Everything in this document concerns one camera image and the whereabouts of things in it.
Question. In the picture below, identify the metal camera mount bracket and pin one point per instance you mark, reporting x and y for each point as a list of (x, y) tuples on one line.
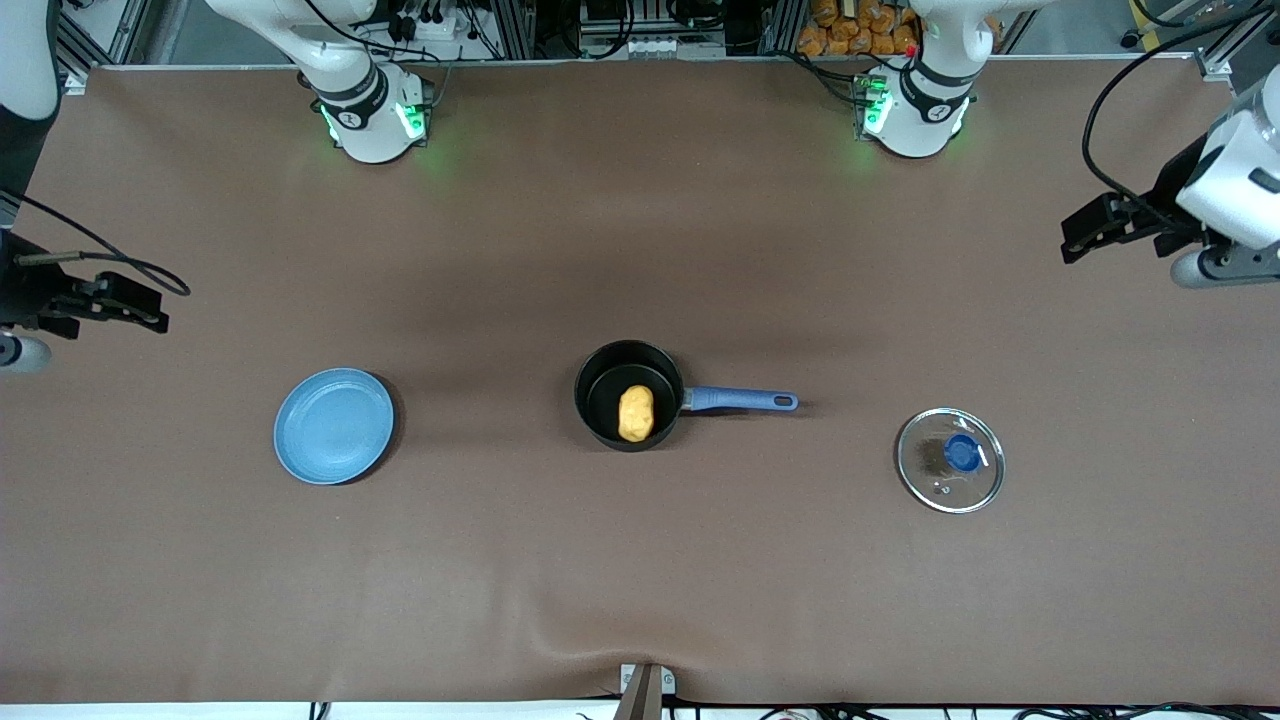
[(645, 692)]

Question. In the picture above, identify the aluminium frame rail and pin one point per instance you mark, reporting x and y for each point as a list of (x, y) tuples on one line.
[(95, 40)]

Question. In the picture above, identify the yellow potato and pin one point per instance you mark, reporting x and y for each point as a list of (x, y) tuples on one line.
[(636, 413)]

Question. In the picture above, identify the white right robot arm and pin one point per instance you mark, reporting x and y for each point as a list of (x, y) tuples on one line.
[(370, 135)]

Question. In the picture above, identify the brown table cover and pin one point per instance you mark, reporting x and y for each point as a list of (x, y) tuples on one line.
[(640, 250)]

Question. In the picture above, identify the white power strip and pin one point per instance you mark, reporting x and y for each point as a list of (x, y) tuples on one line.
[(425, 27)]

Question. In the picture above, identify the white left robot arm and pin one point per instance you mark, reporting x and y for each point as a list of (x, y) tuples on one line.
[(915, 130)]

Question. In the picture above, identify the blue round plate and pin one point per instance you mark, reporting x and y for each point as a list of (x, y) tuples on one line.
[(335, 425)]

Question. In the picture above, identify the glass lid with blue knob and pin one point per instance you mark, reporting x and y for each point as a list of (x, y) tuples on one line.
[(962, 452)]

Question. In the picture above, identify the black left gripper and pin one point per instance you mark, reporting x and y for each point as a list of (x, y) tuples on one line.
[(1166, 207)]

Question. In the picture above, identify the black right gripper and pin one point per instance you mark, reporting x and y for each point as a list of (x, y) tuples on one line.
[(28, 297)]

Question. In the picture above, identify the bag of orange items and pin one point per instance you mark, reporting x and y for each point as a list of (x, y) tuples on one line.
[(860, 28)]

